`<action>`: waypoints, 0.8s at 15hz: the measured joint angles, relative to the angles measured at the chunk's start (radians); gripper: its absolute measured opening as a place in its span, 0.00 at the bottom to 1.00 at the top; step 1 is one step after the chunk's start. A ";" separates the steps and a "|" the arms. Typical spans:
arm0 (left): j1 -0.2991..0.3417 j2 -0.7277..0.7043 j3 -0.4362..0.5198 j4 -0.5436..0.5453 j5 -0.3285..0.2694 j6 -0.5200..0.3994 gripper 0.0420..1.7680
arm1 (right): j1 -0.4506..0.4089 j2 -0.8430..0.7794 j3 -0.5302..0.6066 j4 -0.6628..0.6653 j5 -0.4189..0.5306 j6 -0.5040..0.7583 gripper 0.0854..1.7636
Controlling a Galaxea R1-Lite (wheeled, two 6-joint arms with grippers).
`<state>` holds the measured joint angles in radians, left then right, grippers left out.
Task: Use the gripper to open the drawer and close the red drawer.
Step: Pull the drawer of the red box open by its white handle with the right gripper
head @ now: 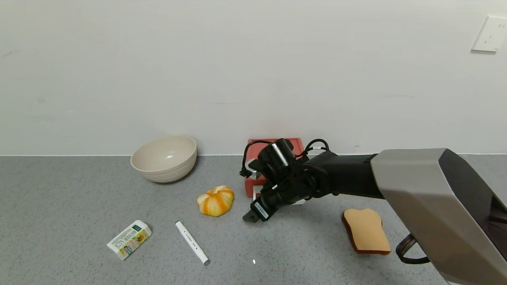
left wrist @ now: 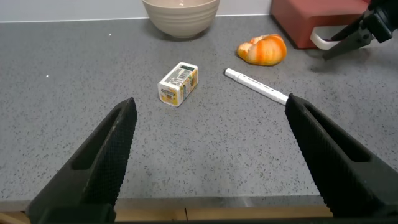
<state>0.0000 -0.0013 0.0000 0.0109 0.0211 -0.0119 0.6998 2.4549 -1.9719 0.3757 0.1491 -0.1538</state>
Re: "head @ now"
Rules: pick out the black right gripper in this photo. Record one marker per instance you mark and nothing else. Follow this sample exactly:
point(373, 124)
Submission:
point(260, 209)

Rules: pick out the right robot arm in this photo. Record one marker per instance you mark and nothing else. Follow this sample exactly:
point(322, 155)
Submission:
point(427, 186)

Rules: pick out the red drawer case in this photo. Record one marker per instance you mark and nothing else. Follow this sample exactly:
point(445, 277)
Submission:
point(299, 143)

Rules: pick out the orange white toy pumpkin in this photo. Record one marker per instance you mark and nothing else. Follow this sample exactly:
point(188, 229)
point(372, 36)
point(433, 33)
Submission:
point(216, 201)

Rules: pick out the white marker pen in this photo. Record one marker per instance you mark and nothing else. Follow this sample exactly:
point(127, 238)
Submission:
point(192, 242)

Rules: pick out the beige ceramic bowl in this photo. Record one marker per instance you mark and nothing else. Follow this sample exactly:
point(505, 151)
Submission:
point(163, 157)

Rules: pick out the brown toast slice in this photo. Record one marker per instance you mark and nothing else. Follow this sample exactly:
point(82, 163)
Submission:
point(367, 232)

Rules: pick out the small white printed carton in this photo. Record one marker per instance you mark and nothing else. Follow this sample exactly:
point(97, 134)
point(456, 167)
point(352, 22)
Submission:
point(129, 239)

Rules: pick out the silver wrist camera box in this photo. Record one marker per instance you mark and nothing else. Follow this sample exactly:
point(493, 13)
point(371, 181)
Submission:
point(253, 168)

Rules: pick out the white wall socket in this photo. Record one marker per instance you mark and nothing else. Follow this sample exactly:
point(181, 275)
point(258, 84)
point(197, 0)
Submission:
point(490, 35)

